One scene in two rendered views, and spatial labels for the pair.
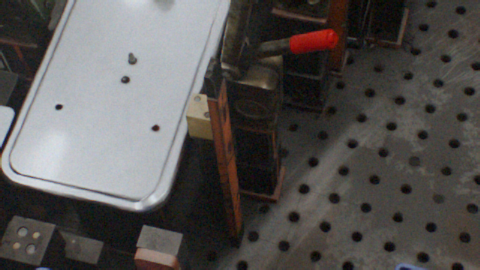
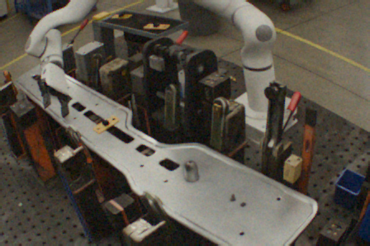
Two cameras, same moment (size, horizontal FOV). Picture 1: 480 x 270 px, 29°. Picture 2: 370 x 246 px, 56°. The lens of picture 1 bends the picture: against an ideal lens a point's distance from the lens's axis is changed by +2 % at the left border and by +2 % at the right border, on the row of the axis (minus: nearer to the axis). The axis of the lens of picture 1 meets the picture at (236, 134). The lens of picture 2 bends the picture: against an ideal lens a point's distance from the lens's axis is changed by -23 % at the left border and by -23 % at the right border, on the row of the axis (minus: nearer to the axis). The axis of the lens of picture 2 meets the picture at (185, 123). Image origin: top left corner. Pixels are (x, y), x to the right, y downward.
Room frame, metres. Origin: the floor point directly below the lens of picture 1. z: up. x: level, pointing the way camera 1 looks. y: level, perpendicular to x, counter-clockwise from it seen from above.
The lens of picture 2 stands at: (0.42, 0.74, 1.66)
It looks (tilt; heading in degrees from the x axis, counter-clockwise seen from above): 35 degrees down; 298
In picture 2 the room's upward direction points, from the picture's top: 7 degrees counter-clockwise
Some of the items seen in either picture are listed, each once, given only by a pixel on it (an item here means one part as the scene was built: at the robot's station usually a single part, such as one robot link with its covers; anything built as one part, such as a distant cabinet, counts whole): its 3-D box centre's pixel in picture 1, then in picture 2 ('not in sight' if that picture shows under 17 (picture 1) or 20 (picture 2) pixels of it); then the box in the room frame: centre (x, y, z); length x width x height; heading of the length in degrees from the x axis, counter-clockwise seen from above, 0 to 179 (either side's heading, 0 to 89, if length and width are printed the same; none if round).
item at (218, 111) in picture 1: (227, 169); (301, 191); (0.51, 0.02, 0.95); 0.03 x 0.01 x 0.50; 159
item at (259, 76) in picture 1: (256, 130); (272, 195); (0.60, -0.03, 0.88); 0.07 x 0.06 x 0.35; 69
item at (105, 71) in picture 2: not in sight; (120, 113); (1.19, -0.25, 0.89); 0.13 x 0.11 x 0.38; 69
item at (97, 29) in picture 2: not in sight; (107, 62); (1.43, -0.53, 0.92); 0.08 x 0.08 x 0.44; 69
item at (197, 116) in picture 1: (214, 171); (286, 213); (0.54, 0.04, 0.88); 0.04 x 0.04 x 0.36; 69
